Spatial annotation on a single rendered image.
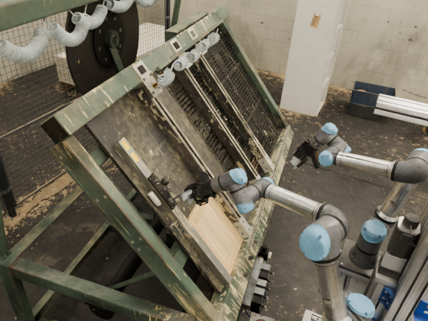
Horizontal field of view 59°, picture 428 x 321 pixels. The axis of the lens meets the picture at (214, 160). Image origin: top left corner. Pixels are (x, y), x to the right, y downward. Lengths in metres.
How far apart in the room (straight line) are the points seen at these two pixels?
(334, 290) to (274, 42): 6.13
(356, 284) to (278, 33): 5.62
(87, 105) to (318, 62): 4.40
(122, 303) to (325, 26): 4.44
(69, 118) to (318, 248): 1.05
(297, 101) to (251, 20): 2.09
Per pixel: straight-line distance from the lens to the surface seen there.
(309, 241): 1.42
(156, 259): 1.76
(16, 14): 1.83
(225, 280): 2.10
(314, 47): 5.65
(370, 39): 6.96
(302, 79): 5.82
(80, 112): 1.63
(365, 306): 1.74
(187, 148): 2.09
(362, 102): 6.16
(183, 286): 1.82
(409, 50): 6.97
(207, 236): 2.08
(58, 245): 3.68
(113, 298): 2.22
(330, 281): 1.51
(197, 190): 1.71
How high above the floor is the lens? 2.56
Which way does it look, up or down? 34 degrees down
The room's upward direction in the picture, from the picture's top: 4 degrees clockwise
